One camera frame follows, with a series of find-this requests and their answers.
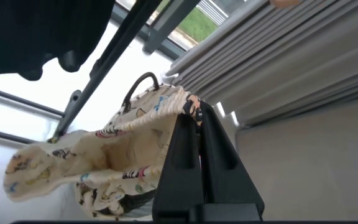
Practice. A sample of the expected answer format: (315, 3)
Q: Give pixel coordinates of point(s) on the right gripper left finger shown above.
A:
(179, 193)

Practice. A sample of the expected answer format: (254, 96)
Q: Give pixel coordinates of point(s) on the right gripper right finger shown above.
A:
(232, 193)

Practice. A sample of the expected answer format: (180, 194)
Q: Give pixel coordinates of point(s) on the cream printed garment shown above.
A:
(120, 149)

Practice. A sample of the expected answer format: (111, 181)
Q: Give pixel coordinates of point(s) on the black garment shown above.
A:
(26, 31)

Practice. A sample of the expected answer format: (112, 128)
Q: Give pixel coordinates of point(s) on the black clothes rack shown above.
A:
(120, 40)

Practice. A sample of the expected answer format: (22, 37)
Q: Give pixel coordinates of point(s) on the beige curtain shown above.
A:
(275, 56)

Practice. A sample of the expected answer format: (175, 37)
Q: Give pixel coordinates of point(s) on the window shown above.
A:
(163, 28)

